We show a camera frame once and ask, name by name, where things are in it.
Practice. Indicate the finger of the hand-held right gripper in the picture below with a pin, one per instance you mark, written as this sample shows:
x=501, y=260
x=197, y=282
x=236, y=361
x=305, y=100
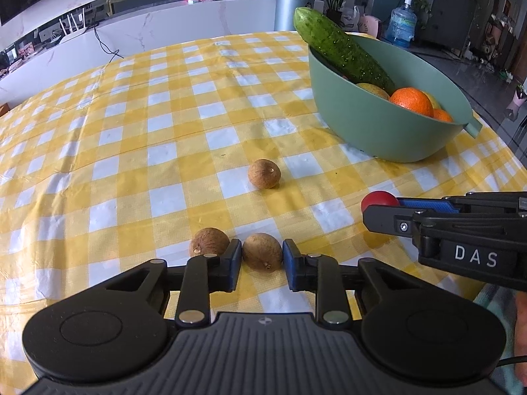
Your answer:
x=387, y=220
x=428, y=205

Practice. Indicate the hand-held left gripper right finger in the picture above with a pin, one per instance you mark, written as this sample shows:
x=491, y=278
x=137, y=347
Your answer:
x=292, y=265

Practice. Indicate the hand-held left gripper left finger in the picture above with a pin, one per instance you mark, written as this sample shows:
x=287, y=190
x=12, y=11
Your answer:
x=232, y=265

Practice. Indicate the red cherry tomato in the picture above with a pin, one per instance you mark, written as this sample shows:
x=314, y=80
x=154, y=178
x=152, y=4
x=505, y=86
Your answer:
x=376, y=199

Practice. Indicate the brown longan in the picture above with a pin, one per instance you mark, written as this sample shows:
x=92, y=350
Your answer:
x=209, y=242
x=262, y=252
x=264, y=173

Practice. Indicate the orange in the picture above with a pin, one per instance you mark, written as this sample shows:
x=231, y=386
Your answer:
x=442, y=115
x=411, y=101

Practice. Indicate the green colander bowl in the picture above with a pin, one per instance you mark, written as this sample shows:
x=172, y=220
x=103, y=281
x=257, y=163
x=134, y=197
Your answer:
x=370, y=127

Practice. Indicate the green cucumber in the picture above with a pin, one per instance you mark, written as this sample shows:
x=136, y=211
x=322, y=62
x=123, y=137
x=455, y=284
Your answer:
x=333, y=45

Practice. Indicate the person's right forearm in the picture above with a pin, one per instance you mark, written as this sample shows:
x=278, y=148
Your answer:
x=522, y=329

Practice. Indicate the teal patterned cloth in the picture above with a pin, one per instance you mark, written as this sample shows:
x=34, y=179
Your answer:
x=496, y=308

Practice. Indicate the yellow pear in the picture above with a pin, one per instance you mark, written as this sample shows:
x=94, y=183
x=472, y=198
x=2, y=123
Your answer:
x=432, y=99

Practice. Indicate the yellow checked tablecloth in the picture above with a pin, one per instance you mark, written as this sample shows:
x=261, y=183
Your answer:
x=144, y=131

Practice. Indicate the blue water bottle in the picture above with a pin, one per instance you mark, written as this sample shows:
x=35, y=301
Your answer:
x=401, y=24

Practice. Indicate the dark grey cabinet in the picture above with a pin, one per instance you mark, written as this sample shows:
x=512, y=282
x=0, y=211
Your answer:
x=451, y=8

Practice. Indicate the white plastic bag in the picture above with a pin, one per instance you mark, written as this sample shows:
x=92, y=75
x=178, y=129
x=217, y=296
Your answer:
x=350, y=18

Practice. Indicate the silver trash can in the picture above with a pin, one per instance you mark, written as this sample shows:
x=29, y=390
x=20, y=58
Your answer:
x=292, y=8

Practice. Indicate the white marble media console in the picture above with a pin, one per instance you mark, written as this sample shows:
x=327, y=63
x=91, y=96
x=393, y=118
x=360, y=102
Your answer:
x=164, y=28

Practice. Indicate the white router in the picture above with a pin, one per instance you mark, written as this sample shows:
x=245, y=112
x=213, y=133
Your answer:
x=74, y=22

